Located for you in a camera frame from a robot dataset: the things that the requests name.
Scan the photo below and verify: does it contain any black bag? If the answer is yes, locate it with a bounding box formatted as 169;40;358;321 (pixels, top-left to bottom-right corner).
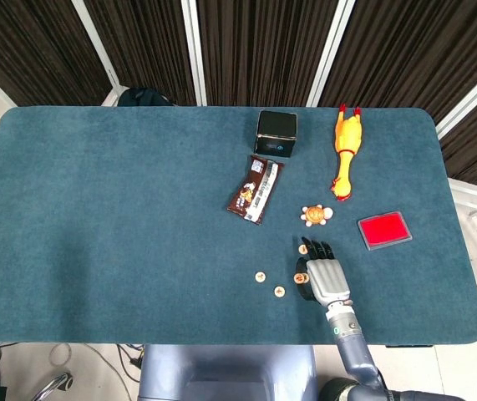
116;86;177;108

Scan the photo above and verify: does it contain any red ink pad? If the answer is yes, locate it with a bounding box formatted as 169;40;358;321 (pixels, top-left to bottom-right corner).
357;211;414;251

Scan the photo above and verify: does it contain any blue felt table cloth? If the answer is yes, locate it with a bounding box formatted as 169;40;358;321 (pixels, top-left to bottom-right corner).
0;106;477;347

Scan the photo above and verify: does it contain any orange turtle toy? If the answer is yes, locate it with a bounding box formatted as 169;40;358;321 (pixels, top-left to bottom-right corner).
299;203;334;228

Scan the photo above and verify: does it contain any blue-grey robot torso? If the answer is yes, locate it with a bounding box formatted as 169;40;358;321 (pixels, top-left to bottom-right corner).
137;344;318;401

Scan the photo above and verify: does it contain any black cube box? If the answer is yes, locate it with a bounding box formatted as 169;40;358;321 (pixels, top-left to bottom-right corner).
253;109;298;160

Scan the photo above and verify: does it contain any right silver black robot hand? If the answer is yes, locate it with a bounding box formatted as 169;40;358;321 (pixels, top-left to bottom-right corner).
294;236;354;309

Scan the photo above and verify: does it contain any brown snack packet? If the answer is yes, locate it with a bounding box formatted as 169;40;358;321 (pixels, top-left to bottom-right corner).
226;154;286;226

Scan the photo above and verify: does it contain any black waste bin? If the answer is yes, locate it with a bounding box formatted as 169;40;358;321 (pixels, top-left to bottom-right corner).
319;377;363;401

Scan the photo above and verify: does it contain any black cable with plug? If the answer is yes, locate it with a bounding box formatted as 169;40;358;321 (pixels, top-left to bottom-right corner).
115;343;146;375

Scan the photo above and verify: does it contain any yellow rubber chicken toy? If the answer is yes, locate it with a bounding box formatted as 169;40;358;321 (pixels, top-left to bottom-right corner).
329;104;365;202

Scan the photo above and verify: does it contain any chrome chair leg with caster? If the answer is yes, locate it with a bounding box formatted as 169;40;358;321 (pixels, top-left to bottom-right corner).
33;372;75;401

